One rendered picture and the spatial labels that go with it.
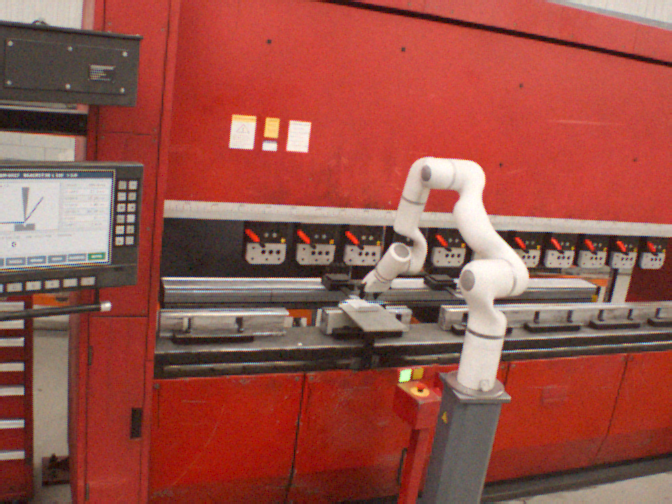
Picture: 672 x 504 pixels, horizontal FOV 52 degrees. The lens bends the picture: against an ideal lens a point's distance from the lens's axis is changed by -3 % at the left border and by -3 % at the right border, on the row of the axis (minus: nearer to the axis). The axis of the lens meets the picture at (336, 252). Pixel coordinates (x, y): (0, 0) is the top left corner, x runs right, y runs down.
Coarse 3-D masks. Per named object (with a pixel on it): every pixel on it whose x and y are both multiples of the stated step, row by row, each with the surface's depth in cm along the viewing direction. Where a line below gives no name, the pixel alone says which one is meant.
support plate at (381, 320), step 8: (344, 304) 287; (376, 304) 292; (344, 312) 280; (352, 312) 279; (360, 312) 280; (368, 312) 281; (376, 312) 282; (384, 312) 283; (360, 320) 271; (368, 320) 272; (376, 320) 273; (384, 320) 274; (392, 320) 276; (368, 328) 264; (376, 328) 265; (384, 328) 266; (392, 328) 267; (400, 328) 269
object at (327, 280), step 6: (324, 276) 312; (330, 276) 309; (336, 276) 311; (342, 276) 312; (324, 282) 310; (330, 282) 305; (336, 282) 306; (342, 282) 307; (348, 282) 308; (330, 288) 305; (336, 288) 306; (342, 288) 305; (348, 288) 308; (354, 288) 310; (348, 294) 298; (354, 294) 299
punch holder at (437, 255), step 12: (432, 228) 295; (444, 228) 291; (456, 228) 294; (432, 240) 295; (444, 240) 293; (456, 240) 296; (432, 252) 294; (444, 252) 295; (456, 252) 297; (444, 264) 296; (456, 264) 299
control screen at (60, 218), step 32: (0, 192) 173; (32, 192) 178; (64, 192) 184; (96, 192) 189; (0, 224) 176; (32, 224) 181; (64, 224) 186; (96, 224) 192; (0, 256) 178; (32, 256) 183; (64, 256) 189; (96, 256) 194
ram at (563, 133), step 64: (192, 0) 229; (256, 0) 237; (192, 64) 235; (256, 64) 243; (320, 64) 252; (384, 64) 261; (448, 64) 271; (512, 64) 281; (576, 64) 293; (640, 64) 306; (192, 128) 241; (256, 128) 250; (320, 128) 259; (384, 128) 268; (448, 128) 279; (512, 128) 290; (576, 128) 303; (640, 128) 316; (192, 192) 248; (256, 192) 257; (320, 192) 266; (384, 192) 276; (448, 192) 287; (512, 192) 299; (576, 192) 313; (640, 192) 328
